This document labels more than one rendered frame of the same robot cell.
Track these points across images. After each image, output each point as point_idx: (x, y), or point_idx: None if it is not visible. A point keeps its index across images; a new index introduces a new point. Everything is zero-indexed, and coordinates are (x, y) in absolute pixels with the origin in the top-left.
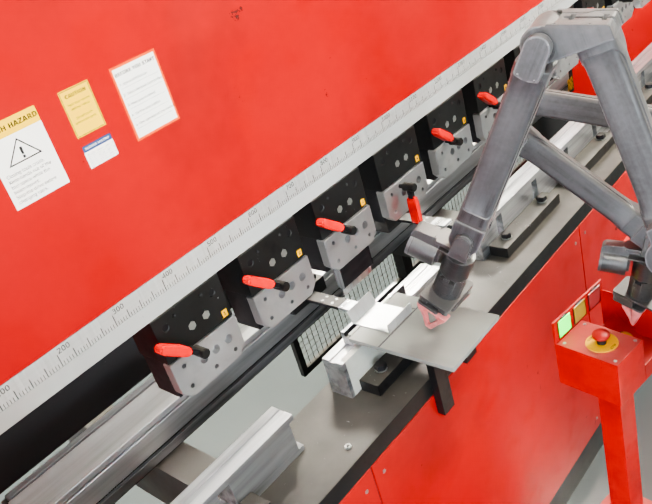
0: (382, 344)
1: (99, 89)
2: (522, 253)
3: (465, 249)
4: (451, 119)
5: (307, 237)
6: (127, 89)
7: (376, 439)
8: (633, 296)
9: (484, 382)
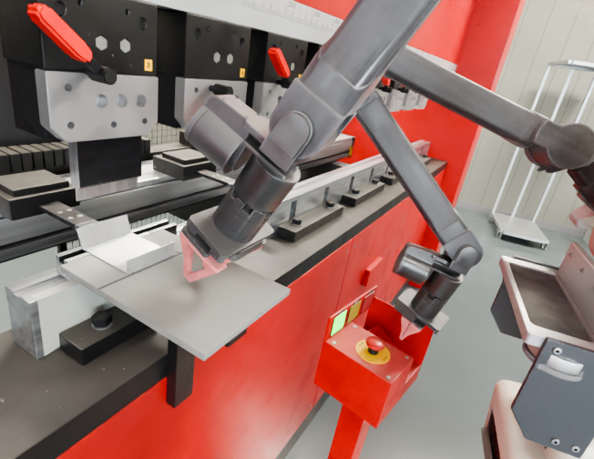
0: (107, 286)
1: None
2: (307, 242)
3: (298, 139)
4: (290, 64)
5: (22, 61)
6: None
7: (28, 450)
8: (419, 310)
9: (235, 366)
